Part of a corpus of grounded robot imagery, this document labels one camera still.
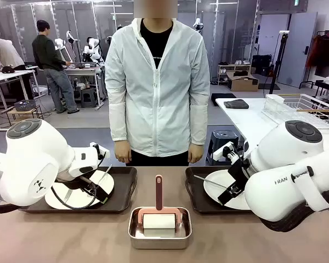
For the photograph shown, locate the brown serving tray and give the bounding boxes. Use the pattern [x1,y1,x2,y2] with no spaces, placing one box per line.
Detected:
[185,165,261,215]
[18,166,138,214]

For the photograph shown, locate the grey step stool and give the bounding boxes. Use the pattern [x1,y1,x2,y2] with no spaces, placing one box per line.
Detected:
[81,88,96,108]

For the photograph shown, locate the person's black trousers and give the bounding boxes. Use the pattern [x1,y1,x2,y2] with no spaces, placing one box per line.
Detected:
[130,149,191,167]

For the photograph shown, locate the folded dark grey cloth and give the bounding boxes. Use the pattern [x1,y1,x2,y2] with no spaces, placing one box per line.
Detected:
[224,99,249,110]

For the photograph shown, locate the man in dark green sweater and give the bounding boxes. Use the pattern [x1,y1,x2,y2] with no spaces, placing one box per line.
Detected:
[32,19,80,115]

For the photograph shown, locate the pink handled lint roller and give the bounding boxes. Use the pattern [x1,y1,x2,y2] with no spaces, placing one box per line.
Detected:
[138,174,181,230]

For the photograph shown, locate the person's right forearm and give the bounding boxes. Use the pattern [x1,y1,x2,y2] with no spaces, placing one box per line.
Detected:
[109,102,132,143]

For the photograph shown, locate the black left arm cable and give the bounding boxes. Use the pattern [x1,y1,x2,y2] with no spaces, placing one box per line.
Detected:
[50,176,98,211]

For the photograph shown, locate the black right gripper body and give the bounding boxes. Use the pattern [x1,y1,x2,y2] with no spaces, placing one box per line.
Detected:
[227,158,252,190]

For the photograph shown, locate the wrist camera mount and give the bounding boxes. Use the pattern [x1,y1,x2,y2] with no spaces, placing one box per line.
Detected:
[213,141,245,165]
[89,141,111,167]

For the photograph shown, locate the rectangular steel container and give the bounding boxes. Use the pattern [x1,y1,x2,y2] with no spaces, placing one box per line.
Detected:
[127,207,193,250]

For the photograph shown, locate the dark blue plastic stool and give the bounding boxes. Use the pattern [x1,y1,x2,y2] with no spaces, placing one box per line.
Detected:
[205,130,249,167]

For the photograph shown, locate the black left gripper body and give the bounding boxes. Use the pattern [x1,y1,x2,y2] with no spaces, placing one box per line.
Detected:
[78,175,99,194]

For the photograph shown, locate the person in white jacket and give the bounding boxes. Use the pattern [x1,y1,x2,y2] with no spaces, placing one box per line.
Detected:
[104,18,211,157]

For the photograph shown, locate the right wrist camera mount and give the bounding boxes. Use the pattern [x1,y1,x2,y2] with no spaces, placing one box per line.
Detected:
[213,141,245,165]

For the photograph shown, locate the black stand with white head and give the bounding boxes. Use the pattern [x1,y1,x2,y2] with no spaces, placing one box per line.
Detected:
[268,30,290,95]

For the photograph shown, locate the grey wire basket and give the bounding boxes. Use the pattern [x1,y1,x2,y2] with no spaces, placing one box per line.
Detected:
[14,100,37,112]

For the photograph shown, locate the man in beige top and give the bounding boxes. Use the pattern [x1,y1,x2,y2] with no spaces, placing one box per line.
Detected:
[0,33,33,101]

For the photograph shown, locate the white round plate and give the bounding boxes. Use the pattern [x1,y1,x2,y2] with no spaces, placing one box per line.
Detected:
[203,169,253,211]
[45,169,115,210]

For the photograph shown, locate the black floor mat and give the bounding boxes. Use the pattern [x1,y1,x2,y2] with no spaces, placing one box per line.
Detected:
[210,93,236,107]

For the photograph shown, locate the thin silver utensil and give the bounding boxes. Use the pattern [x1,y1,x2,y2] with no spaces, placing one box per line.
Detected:
[194,175,228,190]

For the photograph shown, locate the black equipment case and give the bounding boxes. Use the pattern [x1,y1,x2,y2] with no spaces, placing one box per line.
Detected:
[251,54,272,77]

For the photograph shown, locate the grey robot work table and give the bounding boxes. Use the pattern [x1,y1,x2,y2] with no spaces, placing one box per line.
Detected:
[63,63,106,110]

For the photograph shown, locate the white side table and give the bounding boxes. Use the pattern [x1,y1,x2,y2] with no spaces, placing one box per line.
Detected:
[215,97,329,154]

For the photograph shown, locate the open cardboard box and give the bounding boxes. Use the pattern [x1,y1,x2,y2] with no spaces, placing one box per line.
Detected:
[226,70,260,92]

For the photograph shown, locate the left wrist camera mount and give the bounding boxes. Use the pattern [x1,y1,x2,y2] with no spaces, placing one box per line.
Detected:
[89,141,111,167]

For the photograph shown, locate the person's left forearm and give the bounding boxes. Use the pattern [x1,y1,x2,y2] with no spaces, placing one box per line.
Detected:
[188,104,209,146]

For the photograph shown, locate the white desk with metal legs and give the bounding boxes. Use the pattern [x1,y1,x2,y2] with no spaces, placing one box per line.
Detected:
[0,70,38,130]

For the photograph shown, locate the white wire dish rack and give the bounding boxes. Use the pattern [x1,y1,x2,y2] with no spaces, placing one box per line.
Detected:
[262,93,329,130]

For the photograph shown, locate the person's right hand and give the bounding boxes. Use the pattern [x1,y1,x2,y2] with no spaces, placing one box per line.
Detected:
[114,140,133,164]

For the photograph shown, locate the person's blurred head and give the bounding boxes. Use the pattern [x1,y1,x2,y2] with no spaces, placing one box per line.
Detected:
[133,0,172,20]

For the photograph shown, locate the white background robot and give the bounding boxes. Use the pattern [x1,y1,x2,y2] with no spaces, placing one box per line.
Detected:
[54,30,80,64]
[83,37,103,66]
[192,18,204,33]

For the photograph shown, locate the black clothes rack with clothes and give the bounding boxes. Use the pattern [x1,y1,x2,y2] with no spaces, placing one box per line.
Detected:
[300,30,329,90]

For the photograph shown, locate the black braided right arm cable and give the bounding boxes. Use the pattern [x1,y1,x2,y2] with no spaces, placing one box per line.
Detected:
[259,188,329,233]

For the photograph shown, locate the silver laptop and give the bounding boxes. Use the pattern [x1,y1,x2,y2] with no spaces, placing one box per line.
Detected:
[54,45,77,63]

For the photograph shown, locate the person's black t-shirt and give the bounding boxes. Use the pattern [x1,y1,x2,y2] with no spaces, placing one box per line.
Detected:
[139,18,174,69]

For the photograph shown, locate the low shoe shelf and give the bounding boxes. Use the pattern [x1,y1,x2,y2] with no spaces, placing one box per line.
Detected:
[217,59,253,85]

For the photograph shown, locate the person's left hand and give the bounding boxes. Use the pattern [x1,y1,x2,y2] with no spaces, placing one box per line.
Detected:
[187,142,205,164]

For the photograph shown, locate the black utility cart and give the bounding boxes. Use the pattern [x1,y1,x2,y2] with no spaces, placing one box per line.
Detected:
[314,79,329,102]

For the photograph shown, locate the silver fork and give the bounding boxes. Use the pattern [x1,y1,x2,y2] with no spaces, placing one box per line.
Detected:
[98,164,113,190]

